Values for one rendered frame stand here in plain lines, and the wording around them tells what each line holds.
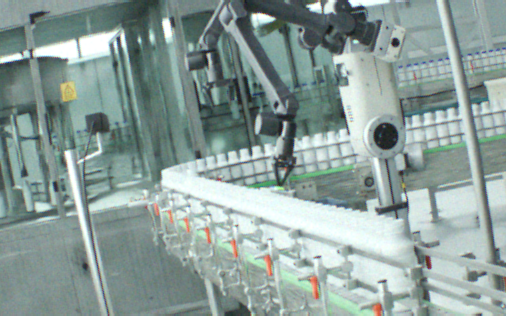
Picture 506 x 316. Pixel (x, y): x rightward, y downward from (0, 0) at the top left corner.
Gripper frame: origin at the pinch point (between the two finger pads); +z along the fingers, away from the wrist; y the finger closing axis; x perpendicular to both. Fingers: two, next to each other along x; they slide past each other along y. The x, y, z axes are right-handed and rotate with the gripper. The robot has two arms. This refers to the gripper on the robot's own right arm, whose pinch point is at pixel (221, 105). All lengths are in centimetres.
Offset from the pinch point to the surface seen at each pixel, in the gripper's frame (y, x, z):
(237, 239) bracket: 27, 142, 33
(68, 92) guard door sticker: 38, -303, -24
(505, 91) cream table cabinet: -241, -301, 27
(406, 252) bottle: 16, 253, 30
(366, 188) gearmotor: -77, -104, 50
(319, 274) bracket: 28, 232, 33
